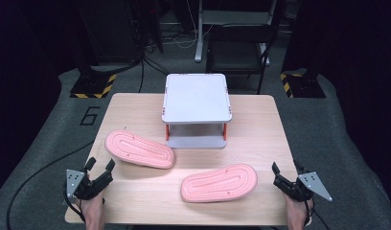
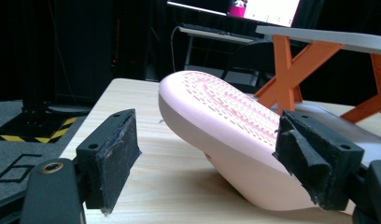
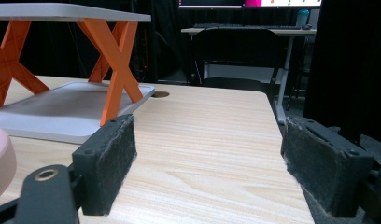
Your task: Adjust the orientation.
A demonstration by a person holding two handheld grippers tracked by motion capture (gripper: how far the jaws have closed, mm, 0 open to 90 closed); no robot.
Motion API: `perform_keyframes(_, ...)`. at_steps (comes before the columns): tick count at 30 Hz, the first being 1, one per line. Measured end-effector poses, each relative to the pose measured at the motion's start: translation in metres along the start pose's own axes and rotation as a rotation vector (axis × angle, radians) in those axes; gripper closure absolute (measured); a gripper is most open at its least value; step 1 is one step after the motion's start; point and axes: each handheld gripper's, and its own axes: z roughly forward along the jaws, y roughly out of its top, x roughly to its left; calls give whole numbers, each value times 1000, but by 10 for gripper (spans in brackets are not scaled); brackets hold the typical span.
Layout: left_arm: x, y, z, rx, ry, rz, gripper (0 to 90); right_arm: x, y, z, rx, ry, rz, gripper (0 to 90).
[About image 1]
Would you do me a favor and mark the long black floor cable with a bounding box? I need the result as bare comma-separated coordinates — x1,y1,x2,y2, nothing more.
6,140,96,230

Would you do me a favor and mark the black stand base striped edge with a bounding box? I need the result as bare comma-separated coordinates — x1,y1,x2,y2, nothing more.
279,72,328,99
69,72,118,100

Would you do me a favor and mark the white cable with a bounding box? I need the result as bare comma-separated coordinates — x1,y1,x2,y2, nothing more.
163,0,215,50

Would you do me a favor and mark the person's left hand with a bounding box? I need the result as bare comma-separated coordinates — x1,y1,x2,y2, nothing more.
80,191,106,222

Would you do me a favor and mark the pink slipper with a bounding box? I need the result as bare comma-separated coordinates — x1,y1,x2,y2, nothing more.
103,129,176,171
179,163,259,204

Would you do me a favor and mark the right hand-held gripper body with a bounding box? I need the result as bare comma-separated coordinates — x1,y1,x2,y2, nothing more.
279,172,334,203

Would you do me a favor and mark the white two-tier shoe rack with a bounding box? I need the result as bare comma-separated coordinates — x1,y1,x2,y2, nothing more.
161,73,233,150

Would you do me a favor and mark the hand-held gripper cable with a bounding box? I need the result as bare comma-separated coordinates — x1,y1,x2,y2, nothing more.
303,197,314,225
62,188,86,224

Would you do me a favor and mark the left hand-held gripper cable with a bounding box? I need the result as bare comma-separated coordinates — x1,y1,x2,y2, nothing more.
62,188,86,224

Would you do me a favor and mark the black equipment cabinet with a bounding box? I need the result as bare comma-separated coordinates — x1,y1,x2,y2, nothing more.
73,0,144,65

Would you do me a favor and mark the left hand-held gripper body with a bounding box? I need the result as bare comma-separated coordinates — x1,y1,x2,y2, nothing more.
66,169,104,201

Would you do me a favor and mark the right hand-held gripper cable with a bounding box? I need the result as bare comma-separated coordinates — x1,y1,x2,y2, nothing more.
303,197,314,225

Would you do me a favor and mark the dark curtain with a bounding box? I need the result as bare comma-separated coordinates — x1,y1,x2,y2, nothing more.
0,0,80,196
281,0,391,214

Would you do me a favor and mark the black folding chair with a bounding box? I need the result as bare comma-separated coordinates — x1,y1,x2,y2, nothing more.
205,24,275,96

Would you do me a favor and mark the white metal desk frame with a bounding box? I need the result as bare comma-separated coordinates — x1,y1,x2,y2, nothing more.
194,0,278,67

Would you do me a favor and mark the person's right hand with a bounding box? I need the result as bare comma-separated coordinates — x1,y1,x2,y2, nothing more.
284,194,314,222

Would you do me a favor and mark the black cable bundle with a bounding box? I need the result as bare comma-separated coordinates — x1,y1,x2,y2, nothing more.
137,41,171,94

